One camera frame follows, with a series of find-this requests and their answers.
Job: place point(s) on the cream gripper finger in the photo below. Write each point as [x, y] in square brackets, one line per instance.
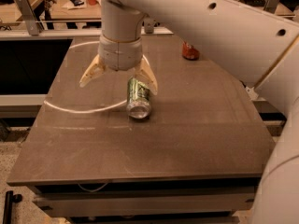
[144, 74]
[96, 69]

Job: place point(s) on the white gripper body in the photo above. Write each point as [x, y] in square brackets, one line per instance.
[120, 54]

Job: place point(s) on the green soda can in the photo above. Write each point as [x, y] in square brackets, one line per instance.
[138, 99]

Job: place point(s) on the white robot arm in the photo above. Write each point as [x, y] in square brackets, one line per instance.
[259, 48]

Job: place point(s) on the red Coca-Cola can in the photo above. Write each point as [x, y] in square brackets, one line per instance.
[189, 52]

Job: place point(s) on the clear sanitizer bottle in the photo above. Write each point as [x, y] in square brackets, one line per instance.
[253, 95]

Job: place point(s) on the middle metal bracket post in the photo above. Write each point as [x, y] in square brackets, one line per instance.
[149, 24]

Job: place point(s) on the left metal bracket post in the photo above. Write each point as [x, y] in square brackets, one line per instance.
[29, 17]

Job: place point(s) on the black clamp handle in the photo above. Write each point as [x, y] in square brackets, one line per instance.
[10, 199]

